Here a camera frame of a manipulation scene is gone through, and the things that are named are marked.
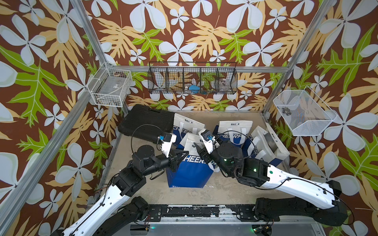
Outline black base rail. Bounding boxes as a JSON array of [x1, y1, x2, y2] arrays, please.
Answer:
[[121, 204, 281, 222]]

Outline black plastic tool case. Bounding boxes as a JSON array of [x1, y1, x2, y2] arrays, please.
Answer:
[[118, 104, 175, 143]]

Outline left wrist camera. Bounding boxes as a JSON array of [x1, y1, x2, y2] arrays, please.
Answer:
[[158, 133, 177, 158]]

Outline takeout bag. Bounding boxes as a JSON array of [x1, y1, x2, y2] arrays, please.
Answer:
[[213, 121, 253, 148], [172, 113, 205, 149], [242, 123, 289, 167], [166, 133, 214, 188]]

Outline blue object in basket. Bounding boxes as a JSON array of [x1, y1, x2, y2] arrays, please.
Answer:
[[189, 85, 200, 93]]

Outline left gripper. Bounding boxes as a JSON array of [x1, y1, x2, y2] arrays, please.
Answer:
[[140, 148, 187, 178]]

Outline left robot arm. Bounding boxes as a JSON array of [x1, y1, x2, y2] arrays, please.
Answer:
[[52, 145, 189, 236]]

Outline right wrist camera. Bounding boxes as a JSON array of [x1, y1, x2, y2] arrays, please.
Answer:
[[198, 129, 216, 154]]

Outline small dark object in mesh basket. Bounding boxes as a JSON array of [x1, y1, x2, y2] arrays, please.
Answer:
[[282, 107, 291, 116]]

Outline white mesh basket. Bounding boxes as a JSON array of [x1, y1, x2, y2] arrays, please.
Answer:
[[273, 86, 337, 137]]

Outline white wire basket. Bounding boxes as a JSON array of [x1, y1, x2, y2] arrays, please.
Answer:
[[88, 63, 132, 108]]

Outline black wire basket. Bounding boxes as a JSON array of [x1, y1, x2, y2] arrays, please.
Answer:
[[147, 62, 238, 95]]

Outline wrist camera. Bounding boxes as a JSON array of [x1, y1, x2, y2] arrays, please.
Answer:
[[198, 129, 216, 154], [158, 133, 177, 158]]

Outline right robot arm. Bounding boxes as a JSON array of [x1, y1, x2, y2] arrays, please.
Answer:
[[194, 143, 348, 226]]

